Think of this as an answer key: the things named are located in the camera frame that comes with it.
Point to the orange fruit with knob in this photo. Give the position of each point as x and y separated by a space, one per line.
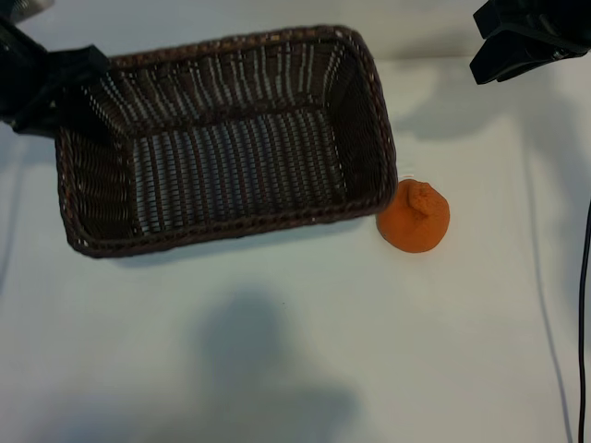
411 226

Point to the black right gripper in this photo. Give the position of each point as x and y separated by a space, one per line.
545 20

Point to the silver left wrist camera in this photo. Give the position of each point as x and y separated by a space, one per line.
27 9

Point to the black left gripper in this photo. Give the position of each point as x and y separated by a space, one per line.
27 74

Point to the dark brown wicker basket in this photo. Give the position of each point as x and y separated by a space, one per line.
231 161

